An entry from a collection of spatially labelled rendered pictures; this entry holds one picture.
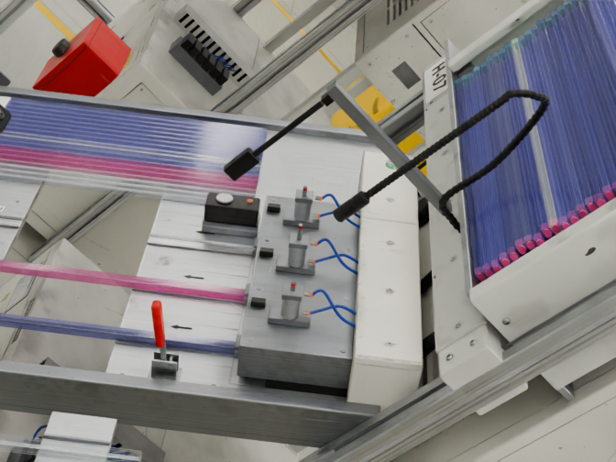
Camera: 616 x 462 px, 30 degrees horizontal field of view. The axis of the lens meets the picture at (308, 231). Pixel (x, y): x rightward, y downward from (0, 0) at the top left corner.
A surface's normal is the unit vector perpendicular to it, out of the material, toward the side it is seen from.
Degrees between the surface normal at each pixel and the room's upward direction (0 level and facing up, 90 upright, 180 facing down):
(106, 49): 0
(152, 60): 0
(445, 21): 90
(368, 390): 90
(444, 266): 90
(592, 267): 90
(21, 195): 42
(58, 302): 0
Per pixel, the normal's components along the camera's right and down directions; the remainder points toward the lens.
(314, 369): -0.06, 0.55
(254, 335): 0.11, -0.83
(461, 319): -0.66, -0.65
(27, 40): 0.75, -0.53
